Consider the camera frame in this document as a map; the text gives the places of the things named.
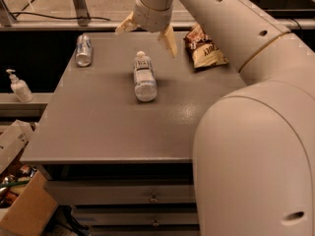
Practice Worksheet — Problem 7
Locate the black cable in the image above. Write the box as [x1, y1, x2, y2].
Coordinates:
[9, 11, 111, 22]

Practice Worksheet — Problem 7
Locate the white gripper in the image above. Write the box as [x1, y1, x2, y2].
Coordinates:
[115, 0, 177, 58]

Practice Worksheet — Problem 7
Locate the lower drawer knob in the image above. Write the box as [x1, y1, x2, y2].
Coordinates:
[152, 218, 159, 227]

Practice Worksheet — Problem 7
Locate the cardboard box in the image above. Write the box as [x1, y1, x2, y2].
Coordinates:
[0, 120, 57, 236]

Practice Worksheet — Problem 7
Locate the brown chip bag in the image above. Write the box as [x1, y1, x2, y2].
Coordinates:
[184, 24, 228, 69]

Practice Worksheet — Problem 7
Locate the drawer knob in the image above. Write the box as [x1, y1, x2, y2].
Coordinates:
[149, 193, 158, 204]
[152, 218, 159, 227]

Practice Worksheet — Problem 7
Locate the clear plastic water bottle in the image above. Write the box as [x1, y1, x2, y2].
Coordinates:
[133, 51, 158, 102]

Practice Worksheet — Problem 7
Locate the silver soda can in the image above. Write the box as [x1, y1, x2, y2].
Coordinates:
[75, 34, 93, 67]

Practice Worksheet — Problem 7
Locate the top drawer knob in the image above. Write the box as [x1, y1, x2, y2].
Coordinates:
[149, 193, 158, 204]

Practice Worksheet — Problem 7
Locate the grey drawer cabinet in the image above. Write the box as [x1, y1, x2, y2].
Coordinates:
[22, 32, 244, 236]

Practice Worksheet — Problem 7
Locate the white pump dispenser bottle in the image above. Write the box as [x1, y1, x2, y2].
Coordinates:
[6, 69, 33, 103]

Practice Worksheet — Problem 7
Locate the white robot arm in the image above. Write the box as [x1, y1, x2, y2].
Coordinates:
[117, 0, 315, 236]

